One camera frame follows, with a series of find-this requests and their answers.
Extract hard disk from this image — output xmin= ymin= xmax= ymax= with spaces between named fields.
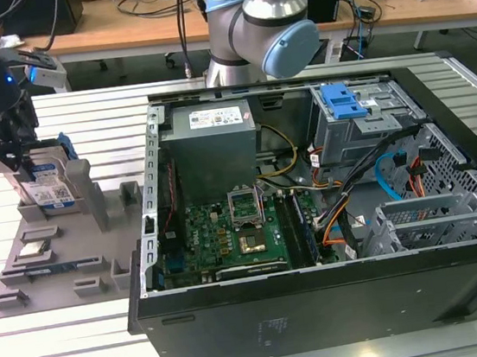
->
xmin=10 ymin=130 xmax=85 ymax=216

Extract grey disk bay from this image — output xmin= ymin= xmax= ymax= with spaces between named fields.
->
xmin=362 ymin=208 xmax=477 ymax=258
xmin=373 ymin=189 xmax=477 ymax=233

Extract white crumpled paper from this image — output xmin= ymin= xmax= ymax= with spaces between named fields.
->
xmin=0 ymin=34 xmax=26 ymax=49

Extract large black box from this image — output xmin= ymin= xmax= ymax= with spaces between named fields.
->
xmin=0 ymin=0 xmax=87 ymax=44

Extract silver CPU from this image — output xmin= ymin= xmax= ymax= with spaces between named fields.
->
xmin=15 ymin=239 xmax=54 ymax=259

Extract grey parts rack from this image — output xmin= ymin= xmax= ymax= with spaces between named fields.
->
xmin=0 ymin=150 xmax=158 ymax=320

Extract wooden desk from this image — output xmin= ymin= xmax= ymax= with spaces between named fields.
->
xmin=0 ymin=0 xmax=477 ymax=102

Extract grey power supply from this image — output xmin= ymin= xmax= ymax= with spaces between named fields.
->
xmin=156 ymin=97 xmax=266 ymax=208

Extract green motherboard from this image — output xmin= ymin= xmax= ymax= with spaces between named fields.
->
xmin=155 ymin=188 xmax=325 ymax=285

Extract metal socket cover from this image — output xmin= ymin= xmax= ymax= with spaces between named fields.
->
xmin=226 ymin=183 xmax=265 ymax=231

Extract CPU socket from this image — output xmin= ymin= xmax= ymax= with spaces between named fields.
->
xmin=236 ymin=226 xmax=269 ymax=260

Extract black graphics card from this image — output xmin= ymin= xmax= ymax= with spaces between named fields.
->
xmin=212 ymin=258 xmax=293 ymax=284

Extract black RAM slot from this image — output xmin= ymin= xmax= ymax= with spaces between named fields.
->
xmin=275 ymin=194 xmax=305 ymax=270

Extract RAM stick in slot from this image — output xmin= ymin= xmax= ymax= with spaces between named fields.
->
xmin=289 ymin=189 xmax=322 ymax=268

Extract blue plastic latch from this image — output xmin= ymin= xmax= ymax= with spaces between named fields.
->
xmin=320 ymin=79 xmax=371 ymax=123

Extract grey drive cage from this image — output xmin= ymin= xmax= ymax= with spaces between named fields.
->
xmin=303 ymin=71 xmax=431 ymax=171

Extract black PC case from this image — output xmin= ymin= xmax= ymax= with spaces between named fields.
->
xmin=99 ymin=54 xmax=477 ymax=357

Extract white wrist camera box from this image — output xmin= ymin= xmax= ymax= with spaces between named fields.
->
xmin=23 ymin=55 xmax=70 ymax=96

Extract red wire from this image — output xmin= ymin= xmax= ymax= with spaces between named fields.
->
xmin=155 ymin=159 xmax=185 ymax=237

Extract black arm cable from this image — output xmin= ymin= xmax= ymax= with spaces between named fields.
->
xmin=172 ymin=0 xmax=194 ymax=80

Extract wire locking lever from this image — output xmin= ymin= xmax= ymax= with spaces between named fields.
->
xmin=253 ymin=182 xmax=270 ymax=226

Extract yellow wires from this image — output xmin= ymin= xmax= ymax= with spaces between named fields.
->
xmin=251 ymin=119 xmax=302 ymax=182

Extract orange flat wire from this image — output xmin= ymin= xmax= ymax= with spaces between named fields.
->
xmin=317 ymin=205 xmax=360 ymax=248

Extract black cable bundle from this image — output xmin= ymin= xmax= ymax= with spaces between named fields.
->
xmin=302 ymin=122 xmax=436 ymax=229

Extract blue wire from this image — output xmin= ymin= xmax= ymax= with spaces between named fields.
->
xmin=372 ymin=150 xmax=412 ymax=204

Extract orange wire with plug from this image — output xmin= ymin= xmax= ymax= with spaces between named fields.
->
xmin=405 ymin=155 xmax=432 ymax=200

